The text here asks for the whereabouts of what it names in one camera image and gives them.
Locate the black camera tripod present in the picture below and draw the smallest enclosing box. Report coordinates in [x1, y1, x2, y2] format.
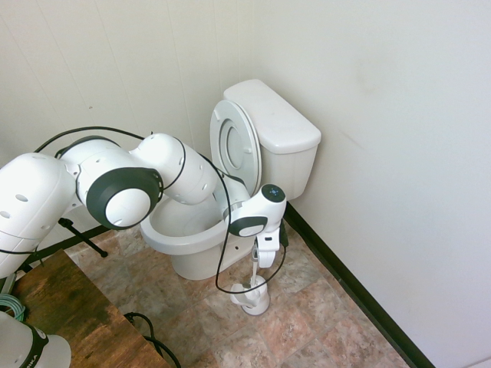
[11, 217, 109, 274]

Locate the black rubber baseboard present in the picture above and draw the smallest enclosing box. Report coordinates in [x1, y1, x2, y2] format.
[283, 202, 437, 368]
[38, 224, 113, 262]

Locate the white toilet seat cover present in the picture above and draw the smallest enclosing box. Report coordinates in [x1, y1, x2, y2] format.
[222, 100, 264, 192]

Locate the coiled green cable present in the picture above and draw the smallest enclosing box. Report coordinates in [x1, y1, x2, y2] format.
[0, 293, 27, 321]

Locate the black camera cable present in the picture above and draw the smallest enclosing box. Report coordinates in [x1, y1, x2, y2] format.
[32, 125, 290, 296]

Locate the white toilet brush holder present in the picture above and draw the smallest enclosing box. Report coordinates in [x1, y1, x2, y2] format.
[229, 274, 271, 317]

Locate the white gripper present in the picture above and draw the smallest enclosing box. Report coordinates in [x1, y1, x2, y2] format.
[251, 225, 282, 269]

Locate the white toilet seat ring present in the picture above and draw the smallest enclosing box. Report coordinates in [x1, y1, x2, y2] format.
[209, 100, 262, 192]

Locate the white toilet tank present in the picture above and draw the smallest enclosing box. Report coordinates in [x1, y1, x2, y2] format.
[259, 139, 321, 201]

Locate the white toilet brush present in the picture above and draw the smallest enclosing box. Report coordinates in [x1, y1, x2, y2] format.
[244, 258, 259, 299]

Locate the white toilet tank lid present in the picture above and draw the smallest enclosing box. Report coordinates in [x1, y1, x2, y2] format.
[222, 79, 322, 156]

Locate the thick black power cable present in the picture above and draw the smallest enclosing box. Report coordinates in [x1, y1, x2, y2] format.
[123, 311, 183, 368]

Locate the white toilet bowl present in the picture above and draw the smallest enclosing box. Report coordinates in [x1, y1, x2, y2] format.
[140, 190, 266, 281]

